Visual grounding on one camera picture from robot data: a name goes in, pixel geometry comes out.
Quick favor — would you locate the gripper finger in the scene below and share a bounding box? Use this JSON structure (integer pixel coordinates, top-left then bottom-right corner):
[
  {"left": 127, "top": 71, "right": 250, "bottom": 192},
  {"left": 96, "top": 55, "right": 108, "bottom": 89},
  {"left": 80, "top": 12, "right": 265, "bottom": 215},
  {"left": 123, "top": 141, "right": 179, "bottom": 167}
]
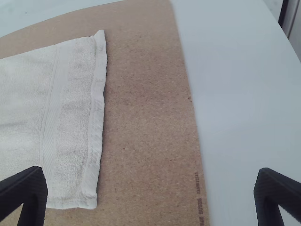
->
[
  {"left": 253, "top": 167, "right": 301, "bottom": 226},
  {"left": 0, "top": 165, "right": 48, "bottom": 226}
]

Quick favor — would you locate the pale towel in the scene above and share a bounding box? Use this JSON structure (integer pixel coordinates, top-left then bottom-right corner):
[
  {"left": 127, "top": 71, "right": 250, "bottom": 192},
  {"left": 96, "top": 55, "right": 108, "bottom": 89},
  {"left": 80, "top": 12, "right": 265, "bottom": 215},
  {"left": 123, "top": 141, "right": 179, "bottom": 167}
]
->
[{"left": 0, "top": 29, "right": 109, "bottom": 210}]

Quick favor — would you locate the cork mat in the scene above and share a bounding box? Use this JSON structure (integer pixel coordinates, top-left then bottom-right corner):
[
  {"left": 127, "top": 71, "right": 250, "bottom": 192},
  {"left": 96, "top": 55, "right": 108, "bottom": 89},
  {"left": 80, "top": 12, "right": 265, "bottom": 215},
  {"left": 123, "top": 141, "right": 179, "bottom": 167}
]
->
[{"left": 0, "top": 0, "right": 210, "bottom": 226}]

